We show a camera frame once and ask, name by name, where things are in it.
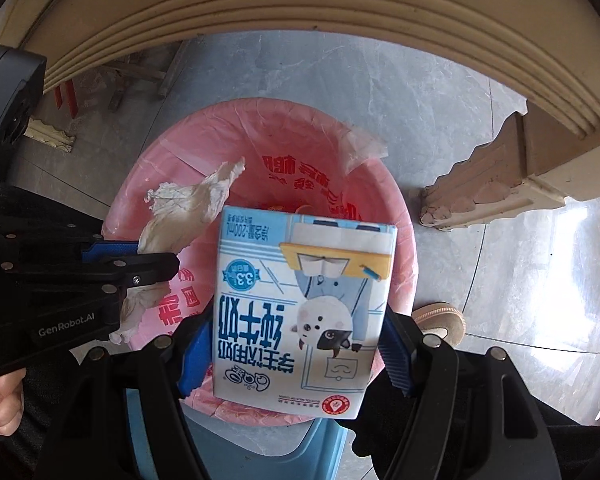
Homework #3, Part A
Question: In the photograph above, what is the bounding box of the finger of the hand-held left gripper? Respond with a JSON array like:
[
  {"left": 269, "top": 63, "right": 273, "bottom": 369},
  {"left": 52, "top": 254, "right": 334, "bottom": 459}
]
[
  {"left": 0, "top": 185, "right": 141, "bottom": 267},
  {"left": 0, "top": 252, "right": 179, "bottom": 322}
]

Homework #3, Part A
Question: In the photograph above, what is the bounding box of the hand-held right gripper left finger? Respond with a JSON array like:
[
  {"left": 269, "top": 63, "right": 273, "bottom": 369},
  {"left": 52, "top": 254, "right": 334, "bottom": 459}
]
[{"left": 55, "top": 305, "right": 218, "bottom": 480}]

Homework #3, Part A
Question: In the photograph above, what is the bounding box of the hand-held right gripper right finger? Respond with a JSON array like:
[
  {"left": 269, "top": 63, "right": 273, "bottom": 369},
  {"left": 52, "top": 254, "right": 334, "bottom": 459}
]
[{"left": 350, "top": 305, "right": 563, "bottom": 480}]

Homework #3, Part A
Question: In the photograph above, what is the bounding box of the white tissue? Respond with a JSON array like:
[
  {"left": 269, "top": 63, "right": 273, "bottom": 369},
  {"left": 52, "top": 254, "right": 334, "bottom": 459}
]
[{"left": 109, "top": 156, "right": 246, "bottom": 346}]

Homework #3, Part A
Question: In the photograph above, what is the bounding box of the blue white milk carton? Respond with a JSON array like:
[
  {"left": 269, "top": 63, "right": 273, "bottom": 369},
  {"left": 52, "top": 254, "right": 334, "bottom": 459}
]
[{"left": 212, "top": 206, "right": 398, "bottom": 417}]

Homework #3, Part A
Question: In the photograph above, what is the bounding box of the pink bag lined bin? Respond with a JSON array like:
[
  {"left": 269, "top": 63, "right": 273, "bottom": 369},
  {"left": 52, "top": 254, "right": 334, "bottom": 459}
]
[{"left": 101, "top": 100, "right": 420, "bottom": 427}]

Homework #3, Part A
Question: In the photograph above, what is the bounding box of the person's left hand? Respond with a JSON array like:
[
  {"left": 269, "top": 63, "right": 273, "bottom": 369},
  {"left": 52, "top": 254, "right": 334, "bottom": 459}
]
[{"left": 0, "top": 369, "right": 26, "bottom": 436}]

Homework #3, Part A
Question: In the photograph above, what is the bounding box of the carved cream table leg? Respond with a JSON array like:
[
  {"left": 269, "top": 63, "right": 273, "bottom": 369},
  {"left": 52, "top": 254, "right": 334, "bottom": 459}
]
[
  {"left": 420, "top": 100, "right": 600, "bottom": 233},
  {"left": 24, "top": 117, "right": 77, "bottom": 152}
]

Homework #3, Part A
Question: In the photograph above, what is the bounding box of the beige shoe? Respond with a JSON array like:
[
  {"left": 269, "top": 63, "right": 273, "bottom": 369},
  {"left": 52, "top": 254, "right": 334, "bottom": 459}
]
[{"left": 411, "top": 301, "right": 467, "bottom": 346}]

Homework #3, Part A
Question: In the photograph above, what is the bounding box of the wooden stool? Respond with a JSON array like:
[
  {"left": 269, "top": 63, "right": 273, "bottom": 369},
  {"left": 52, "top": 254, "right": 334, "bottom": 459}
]
[{"left": 100, "top": 42, "right": 191, "bottom": 113}]

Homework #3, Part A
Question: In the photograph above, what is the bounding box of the person's right leg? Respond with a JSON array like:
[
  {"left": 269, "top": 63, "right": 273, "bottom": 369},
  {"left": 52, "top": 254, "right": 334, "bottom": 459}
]
[{"left": 535, "top": 400, "right": 600, "bottom": 480}]

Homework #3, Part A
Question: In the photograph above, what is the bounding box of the cream round table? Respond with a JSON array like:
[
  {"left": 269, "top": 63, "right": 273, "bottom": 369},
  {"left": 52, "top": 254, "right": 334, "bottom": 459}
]
[{"left": 0, "top": 0, "right": 600, "bottom": 141}]

